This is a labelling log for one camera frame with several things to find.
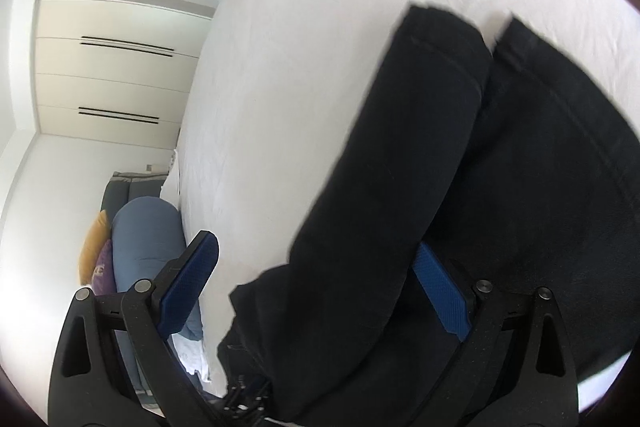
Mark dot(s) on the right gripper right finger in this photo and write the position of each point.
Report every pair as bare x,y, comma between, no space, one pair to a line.
513,365

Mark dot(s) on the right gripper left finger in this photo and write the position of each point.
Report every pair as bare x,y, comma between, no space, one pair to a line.
89,385

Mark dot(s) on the black jeans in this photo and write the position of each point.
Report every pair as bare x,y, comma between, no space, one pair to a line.
512,165

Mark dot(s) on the purple pillow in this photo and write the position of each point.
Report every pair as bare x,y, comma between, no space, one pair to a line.
103,280

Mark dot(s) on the yellow pillow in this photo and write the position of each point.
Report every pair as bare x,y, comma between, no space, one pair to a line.
97,236

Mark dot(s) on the blue rolled duvet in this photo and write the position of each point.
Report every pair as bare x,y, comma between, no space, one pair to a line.
146,234

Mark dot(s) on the grey headboard cushion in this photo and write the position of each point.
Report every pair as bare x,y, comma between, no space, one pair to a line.
126,186

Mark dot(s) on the cream wardrobe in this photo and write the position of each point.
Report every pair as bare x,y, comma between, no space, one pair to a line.
117,71

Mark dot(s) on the white bed mattress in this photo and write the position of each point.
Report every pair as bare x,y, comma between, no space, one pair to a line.
278,85

